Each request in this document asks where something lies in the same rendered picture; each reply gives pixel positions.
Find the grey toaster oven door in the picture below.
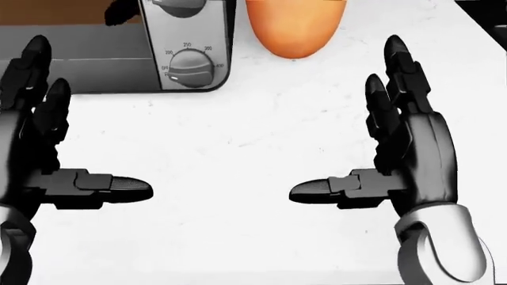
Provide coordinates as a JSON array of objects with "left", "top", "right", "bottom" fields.
[{"left": 0, "top": 23, "right": 162, "bottom": 95}]

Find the grey timer knob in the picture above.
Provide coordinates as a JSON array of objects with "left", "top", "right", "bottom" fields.
[{"left": 152, "top": 0, "right": 206, "bottom": 17}]

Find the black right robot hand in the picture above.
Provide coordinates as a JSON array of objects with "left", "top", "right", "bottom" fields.
[{"left": 289, "top": 34, "right": 459, "bottom": 217}]

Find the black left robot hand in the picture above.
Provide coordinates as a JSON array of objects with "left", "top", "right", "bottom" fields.
[{"left": 0, "top": 34, "right": 154, "bottom": 211}]

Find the silver toaster oven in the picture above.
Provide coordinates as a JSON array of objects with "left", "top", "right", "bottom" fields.
[{"left": 0, "top": 0, "right": 237, "bottom": 96}]

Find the grey temperature knob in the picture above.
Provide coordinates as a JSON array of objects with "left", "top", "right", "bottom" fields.
[{"left": 168, "top": 48, "right": 217, "bottom": 89}]

